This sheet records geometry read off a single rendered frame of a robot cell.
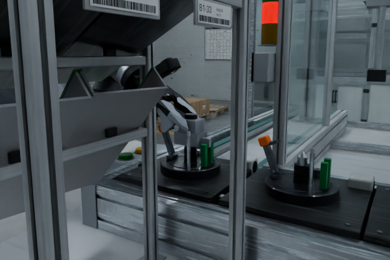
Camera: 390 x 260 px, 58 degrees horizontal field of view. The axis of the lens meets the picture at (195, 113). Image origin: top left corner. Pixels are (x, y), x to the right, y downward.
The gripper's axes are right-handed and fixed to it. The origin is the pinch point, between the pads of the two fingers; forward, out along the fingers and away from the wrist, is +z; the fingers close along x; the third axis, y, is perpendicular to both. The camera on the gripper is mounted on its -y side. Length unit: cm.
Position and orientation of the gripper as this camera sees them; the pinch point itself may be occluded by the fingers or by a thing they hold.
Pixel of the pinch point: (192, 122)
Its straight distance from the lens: 80.0
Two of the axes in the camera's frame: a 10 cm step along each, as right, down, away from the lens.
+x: -5.2, 1.4, -8.4
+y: -4.9, 7.6, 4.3
